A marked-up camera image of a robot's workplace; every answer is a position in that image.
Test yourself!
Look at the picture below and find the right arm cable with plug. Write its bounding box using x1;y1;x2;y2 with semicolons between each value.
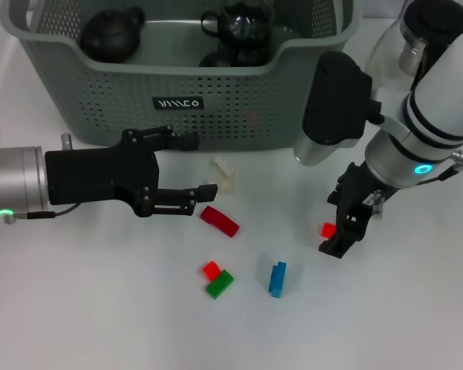
364;190;385;220

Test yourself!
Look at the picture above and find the arm cable with plug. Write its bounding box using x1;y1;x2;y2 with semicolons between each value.
2;203;80;225
364;190;385;220

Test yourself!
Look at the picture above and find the green rectangular toy block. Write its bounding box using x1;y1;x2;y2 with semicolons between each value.
204;269;235;301

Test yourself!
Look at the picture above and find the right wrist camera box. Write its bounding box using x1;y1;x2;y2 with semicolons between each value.
294;52;384;167

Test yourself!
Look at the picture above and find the glass carafe black handle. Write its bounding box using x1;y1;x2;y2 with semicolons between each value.
366;0;463;93

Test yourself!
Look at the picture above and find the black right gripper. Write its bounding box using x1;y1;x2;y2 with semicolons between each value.
318;161;387;259

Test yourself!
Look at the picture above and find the left arm cable with plug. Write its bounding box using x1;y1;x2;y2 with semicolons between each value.
2;203;80;225

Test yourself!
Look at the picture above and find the white toy block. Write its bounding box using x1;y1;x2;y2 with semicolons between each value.
210;157;235;182
202;177;236;193

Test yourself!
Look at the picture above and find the dark clay teapot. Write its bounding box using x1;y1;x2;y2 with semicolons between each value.
79;5;146;62

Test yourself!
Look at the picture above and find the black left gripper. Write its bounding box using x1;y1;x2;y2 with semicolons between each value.
45;126;219;219

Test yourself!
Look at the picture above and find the blue toy block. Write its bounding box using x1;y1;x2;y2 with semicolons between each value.
267;261;288;299

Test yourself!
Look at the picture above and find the grey-green perforated storage bin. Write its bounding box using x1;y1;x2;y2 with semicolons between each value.
0;0;363;153

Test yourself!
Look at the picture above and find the dark red curved block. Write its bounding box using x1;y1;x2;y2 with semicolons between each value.
199;205;240;239

